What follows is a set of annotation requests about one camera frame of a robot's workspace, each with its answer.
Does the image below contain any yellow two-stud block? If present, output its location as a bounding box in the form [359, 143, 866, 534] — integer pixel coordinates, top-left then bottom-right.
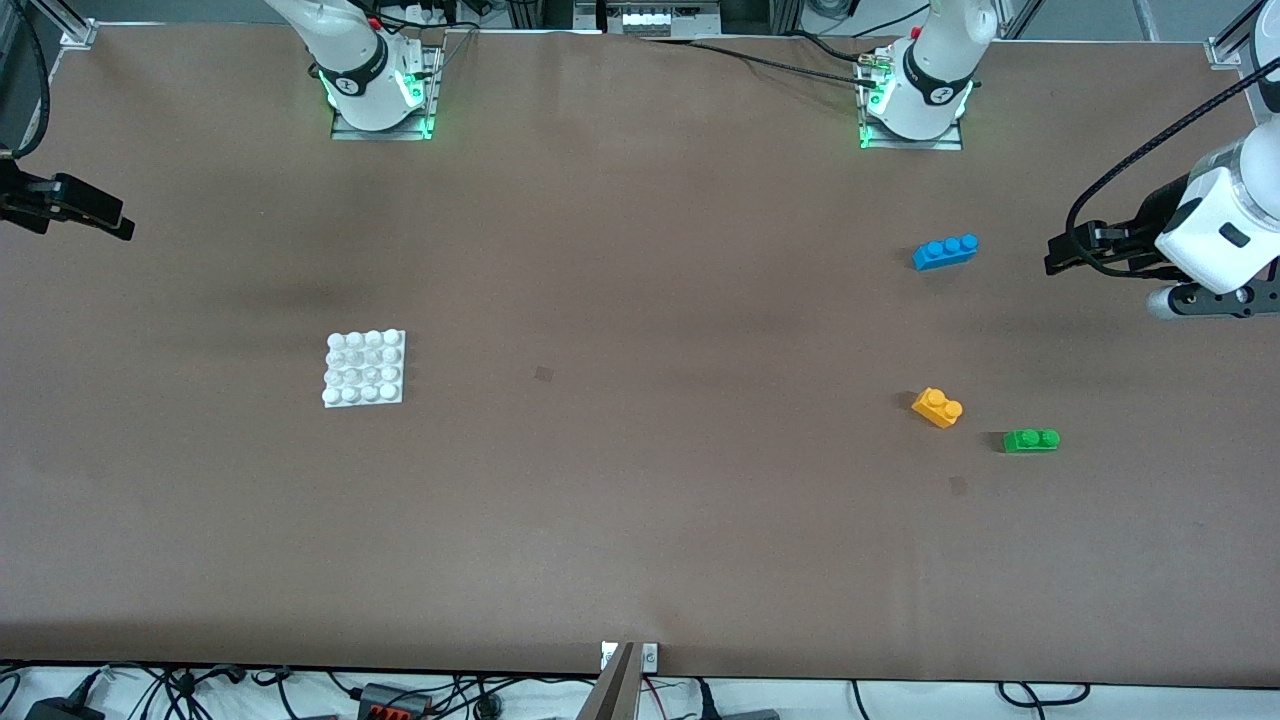
[911, 387, 964, 430]

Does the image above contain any white studded base plate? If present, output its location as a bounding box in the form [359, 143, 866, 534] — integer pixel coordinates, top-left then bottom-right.
[322, 329, 407, 409]

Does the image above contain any blue three-stud block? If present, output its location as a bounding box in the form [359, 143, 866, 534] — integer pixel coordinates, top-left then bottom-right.
[912, 233, 980, 272]

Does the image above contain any black power adapter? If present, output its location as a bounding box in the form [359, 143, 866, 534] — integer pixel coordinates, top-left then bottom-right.
[24, 697, 107, 720]

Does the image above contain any white power strip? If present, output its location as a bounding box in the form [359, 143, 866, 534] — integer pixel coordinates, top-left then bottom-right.
[605, 0, 723, 37]

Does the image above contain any black and orange connector box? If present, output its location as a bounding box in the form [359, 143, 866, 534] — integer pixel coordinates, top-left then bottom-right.
[357, 683, 434, 720]

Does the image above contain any aluminium frame profile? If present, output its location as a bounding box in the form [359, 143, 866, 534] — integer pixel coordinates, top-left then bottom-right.
[25, 0, 99, 49]
[1204, 0, 1280, 72]

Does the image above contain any black cable on table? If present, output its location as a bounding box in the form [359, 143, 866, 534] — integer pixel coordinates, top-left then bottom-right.
[640, 36, 883, 91]

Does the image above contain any black looped floor cable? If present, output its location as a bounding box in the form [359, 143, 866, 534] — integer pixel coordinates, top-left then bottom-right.
[997, 681, 1092, 709]

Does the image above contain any grey camera stand post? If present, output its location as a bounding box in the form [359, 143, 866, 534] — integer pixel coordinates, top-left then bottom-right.
[578, 642, 641, 720]

